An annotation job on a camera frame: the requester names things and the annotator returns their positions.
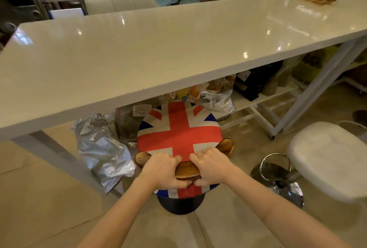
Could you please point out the black bag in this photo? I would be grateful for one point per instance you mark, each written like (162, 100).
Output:
(256, 80)

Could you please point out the large crumpled silver foil bag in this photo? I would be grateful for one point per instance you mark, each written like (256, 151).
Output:
(101, 150)

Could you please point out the white padded bar stool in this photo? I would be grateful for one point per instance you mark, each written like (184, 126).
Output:
(326, 156)

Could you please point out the orange snack packets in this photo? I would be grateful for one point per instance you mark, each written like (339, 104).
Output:
(190, 92)

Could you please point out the brown bag with white label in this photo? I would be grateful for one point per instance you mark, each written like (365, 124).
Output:
(130, 121)

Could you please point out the person's left hand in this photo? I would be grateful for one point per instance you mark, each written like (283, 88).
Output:
(160, 171)

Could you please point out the white metal table frame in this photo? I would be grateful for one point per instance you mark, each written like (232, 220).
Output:
(312, 90)

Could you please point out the person's left thumb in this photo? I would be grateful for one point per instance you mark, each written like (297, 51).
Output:
(183, 184)

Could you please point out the small crumpled silver foil bag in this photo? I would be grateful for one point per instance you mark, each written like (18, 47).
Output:
(216, 100)

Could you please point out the person's right hand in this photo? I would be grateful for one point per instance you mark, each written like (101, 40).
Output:
(213, 167)

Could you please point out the person's right forearm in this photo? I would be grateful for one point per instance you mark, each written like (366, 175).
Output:
(275, 213)

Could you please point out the flag print stool wooden backrest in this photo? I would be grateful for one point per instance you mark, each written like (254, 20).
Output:
(179, 130)

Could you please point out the person's right thumb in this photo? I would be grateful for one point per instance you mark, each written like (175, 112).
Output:
(200, 182)

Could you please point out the white padded chair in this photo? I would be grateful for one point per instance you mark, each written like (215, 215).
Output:
(120, 2)

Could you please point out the person's left forearm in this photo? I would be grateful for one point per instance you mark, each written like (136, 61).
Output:
(123, 219)

